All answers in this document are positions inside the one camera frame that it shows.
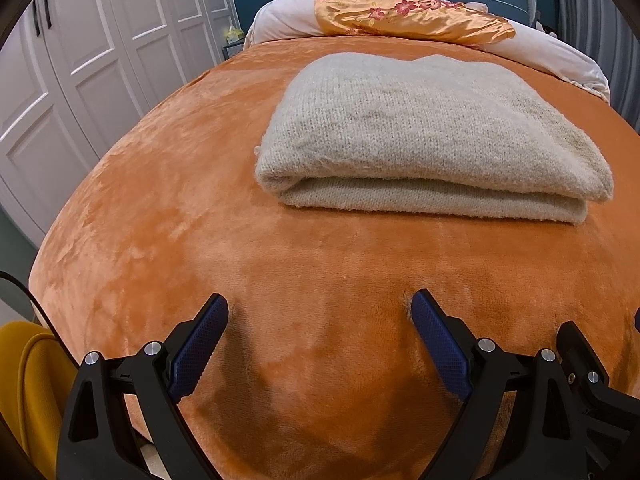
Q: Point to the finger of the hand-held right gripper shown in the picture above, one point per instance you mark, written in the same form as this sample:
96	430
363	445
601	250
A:
637	320
595	385

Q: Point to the yellow chair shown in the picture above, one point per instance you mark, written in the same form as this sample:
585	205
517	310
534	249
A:
30	385

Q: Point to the small bedside table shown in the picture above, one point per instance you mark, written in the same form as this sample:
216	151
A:
234	52

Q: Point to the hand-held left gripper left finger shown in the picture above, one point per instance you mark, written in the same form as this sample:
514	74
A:
197	345

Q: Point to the orange fleece blanket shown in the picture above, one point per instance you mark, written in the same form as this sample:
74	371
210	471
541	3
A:
300	285

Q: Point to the cream knitted sweater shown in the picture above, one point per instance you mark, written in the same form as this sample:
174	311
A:
410	125

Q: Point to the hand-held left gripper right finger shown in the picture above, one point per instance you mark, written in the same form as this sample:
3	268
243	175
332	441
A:
442	345

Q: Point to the yellow tissue box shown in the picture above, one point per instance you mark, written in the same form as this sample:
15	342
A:
233	35

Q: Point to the grey curtain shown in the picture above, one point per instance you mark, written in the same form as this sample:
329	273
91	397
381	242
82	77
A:
600	25

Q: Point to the white pillow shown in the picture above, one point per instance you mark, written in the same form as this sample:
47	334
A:
555	60
285	17

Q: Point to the white panelled wardrobe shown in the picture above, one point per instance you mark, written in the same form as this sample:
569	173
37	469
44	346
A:
85	75

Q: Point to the orange floral satin pillow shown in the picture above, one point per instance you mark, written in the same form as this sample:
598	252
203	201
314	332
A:
410	10

